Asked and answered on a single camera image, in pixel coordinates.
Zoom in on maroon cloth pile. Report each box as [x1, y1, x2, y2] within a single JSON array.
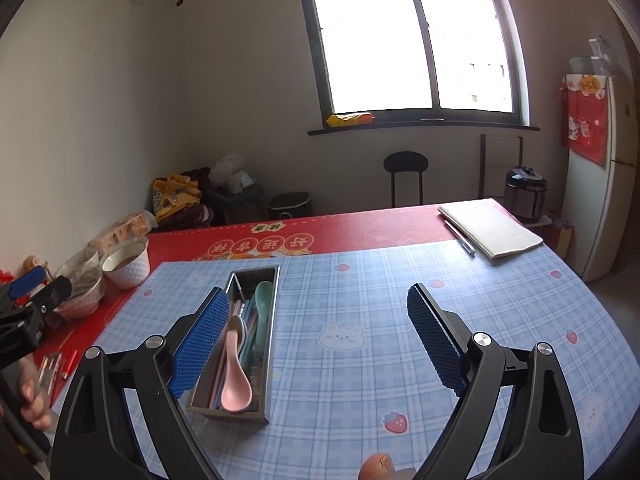
[[160, 205, 213, 231]]

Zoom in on grey pen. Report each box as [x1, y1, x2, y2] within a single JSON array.
[[444, 219, 476, 257]]

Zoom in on white dimpled bowl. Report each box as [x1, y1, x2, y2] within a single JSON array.
[[100, 236, 150, 290]]

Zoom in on red printed tablecloth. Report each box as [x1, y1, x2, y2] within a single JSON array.
[[37, 203, 481, 396]]

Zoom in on person's right hand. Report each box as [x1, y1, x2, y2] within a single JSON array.
[[360, 452, 396, 480]]

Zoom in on cream notebook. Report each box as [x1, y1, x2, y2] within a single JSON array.
[[438, 199, 544, 261]]

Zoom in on dark window sill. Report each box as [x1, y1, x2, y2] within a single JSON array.
[[307, 122, 541, 137]]

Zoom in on dark folding rack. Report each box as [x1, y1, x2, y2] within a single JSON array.
[[478, 133, 524, 200]]

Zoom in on black round chair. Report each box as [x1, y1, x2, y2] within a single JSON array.
[[383, 151, 429, 208]]

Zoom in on clear plastic bag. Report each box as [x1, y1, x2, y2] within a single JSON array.
[[209, 153, 253, 193]]

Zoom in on blue plaid table mat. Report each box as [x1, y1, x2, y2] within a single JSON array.
[[50, 249, 613, 480]]

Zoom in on pink spoon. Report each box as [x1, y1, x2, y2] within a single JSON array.
[[220, 329, 253, 412]]

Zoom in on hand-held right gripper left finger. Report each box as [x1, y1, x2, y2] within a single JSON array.
[[50, 287, 231, 480]]

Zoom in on yellow packet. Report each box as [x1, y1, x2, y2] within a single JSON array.
[[326, 112, 374, 128]]

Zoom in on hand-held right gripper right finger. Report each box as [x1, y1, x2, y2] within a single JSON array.
[[406, 282, 586, 480]]

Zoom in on black round bin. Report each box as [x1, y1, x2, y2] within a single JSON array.
[[267, 192, 313, 221]]

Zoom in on black rice cooker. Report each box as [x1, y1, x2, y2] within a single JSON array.
[[502, 165, 548, 221]]

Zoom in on dark framed window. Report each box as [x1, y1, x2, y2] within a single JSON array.
[[294, 0, 531, 128]]

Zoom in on person's left hand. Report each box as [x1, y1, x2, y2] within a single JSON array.
[[17, 360, 53, 431]]

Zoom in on red hanging cloth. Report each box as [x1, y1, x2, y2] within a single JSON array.
[[560, 74, 610, 165]]

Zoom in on red snack packets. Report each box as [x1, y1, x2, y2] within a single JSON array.
[[0, 255, 53, 306]]

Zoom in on packaged snack bag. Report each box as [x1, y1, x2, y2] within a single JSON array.
[[90, 211, 156, 251]]

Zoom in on green spoon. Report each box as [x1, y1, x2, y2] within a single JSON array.
[[252, 281, 274, 361]]

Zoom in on grey spoon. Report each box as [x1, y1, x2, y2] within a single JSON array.
[[223, 314, 248, 356]]

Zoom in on clear pen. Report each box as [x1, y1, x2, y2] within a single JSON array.
[[40, 352, 63, 392]]

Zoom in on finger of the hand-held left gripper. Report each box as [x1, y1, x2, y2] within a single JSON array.
[[9, 266, 48, 298], [30, 275, 73, 317]]

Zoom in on white fridge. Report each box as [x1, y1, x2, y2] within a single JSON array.
[[562, 74, 640, 283]]

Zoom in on metal utensil tray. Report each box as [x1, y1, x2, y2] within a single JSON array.
[[186, 266, 282, 423]]

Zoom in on cardboard box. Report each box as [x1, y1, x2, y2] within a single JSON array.
[[542, 215, 575, 258]]

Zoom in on yellow printed bag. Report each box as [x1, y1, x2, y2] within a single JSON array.
[[152, 174, 203, 221]]

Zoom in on clear plastic containers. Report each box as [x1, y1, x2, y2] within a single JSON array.
[[567, 35, 613, 77]]

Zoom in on glass bowl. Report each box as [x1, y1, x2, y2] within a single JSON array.
[[52, 265, 106, 321], [60, 247, 103, 276]]

